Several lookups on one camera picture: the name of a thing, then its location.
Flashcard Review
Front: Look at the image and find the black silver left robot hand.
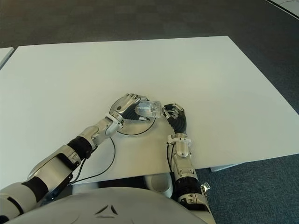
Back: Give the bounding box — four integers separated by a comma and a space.
109, 93, 150, 122

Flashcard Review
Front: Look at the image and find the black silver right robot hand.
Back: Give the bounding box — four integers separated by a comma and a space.
163, 102, 189, 135

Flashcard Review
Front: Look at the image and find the clear water bottle blue cap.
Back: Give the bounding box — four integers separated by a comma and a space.
135, 100, 163, 119

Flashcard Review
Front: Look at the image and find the white plate black rim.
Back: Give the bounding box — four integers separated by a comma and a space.
109, 97, 157, 136

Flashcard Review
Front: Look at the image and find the grey robot torso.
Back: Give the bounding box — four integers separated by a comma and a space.
39, 174, 214, 224

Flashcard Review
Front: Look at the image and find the white side table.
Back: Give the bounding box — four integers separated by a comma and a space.
0, 46, 15, 70

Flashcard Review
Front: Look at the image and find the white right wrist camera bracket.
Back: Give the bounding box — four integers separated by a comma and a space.
167, 134, 193, 146

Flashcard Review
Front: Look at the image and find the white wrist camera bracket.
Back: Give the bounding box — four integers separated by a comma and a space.
167, 134, 193, 146
104, 113, 124, 129

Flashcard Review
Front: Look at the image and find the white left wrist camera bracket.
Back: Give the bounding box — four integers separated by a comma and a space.
104, 113, 124, 129

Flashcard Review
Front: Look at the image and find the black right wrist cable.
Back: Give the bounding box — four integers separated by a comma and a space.
166, 142, 178, 175

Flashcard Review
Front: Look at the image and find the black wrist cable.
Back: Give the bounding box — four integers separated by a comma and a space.
166, 142, 178, 175
70, 137, 116, 185

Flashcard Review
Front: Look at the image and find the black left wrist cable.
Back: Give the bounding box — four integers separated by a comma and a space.
70, 137, 116, 185

